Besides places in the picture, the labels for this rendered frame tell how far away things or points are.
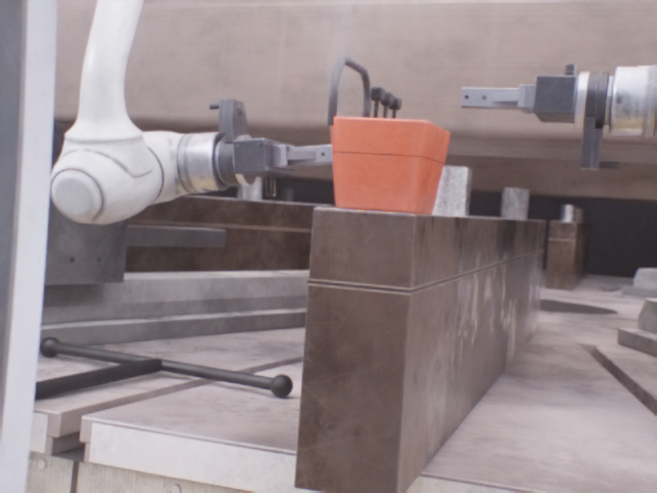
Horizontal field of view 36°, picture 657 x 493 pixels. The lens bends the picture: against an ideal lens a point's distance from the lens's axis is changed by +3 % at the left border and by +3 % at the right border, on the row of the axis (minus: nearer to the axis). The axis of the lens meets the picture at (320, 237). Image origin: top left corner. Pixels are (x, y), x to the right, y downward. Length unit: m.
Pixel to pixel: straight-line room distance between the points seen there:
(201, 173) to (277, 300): 1.57
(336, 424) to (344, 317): 0.14
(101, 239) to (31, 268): 1.85
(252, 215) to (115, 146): 2.36
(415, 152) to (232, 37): 1.00
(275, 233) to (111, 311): 1.28
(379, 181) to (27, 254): 0.81
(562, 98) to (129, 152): 0.57
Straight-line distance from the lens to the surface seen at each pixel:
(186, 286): 2.77
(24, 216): 0.59
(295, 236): 3.79
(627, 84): 1.37
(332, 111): 1.36
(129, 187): 1.37
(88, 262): 2.43
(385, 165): 1.34
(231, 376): 2.00
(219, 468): 1.63
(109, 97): 1.39
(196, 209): 3.62
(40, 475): 1.86
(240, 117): 1.51
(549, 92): 1.35
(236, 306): 2.90
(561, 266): 5.67
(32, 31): 0.59
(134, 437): 1.70
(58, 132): 2.51
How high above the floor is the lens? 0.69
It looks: 2 degrees down
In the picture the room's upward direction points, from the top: 4 degrees clockwise
